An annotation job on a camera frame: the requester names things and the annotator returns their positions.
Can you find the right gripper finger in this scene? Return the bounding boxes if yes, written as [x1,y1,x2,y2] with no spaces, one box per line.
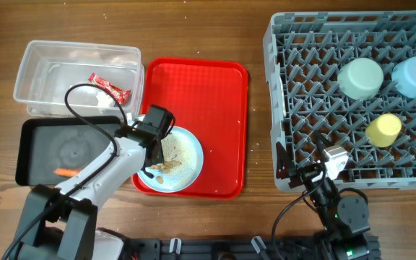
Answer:
[314,131,333,154]
[276,142,295,179]

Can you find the light blue plate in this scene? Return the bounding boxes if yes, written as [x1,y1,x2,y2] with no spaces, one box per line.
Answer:
[138,126,204,194]

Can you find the red snack wrapper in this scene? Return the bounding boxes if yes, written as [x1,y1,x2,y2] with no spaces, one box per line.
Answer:
[89,73,131,105]

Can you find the white tissue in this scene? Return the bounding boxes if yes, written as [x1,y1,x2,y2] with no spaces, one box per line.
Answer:
[96,92,116,108]

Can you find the yellow cup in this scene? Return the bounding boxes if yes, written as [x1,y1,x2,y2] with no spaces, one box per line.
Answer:
[365,113,402,147]

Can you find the green bowl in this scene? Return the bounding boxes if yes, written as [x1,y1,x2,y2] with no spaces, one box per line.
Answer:
[337,58,384,100]

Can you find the orange carrot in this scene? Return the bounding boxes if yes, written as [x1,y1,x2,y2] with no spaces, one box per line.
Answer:
[54,168,81,178]

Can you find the light blue bowl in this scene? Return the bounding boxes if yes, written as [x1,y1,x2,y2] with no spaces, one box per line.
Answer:
[391,56,416,99]

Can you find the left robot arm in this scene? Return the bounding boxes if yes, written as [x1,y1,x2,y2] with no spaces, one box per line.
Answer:
[3,105,176,259]

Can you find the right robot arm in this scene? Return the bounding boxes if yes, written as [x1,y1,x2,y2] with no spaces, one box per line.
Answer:
[271,132,371,259]

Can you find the grey dishwasher rack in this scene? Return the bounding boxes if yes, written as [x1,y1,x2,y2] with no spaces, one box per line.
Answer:
[263,11,416,192]

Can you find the peanut pile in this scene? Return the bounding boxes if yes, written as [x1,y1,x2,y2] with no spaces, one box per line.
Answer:
[149,160,182,185]

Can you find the red serving tray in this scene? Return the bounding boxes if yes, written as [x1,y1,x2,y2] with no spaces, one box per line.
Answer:
[141,57,248,199]

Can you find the black plastic tray bin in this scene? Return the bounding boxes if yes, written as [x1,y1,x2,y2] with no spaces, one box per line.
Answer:
[15,118,110,186]

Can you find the clear plastic bin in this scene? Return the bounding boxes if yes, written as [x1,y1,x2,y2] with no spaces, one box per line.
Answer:
[13,40,144,118]

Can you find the left black cable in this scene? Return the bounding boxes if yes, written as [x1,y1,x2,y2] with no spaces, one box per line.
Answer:
[1,83,129,260]

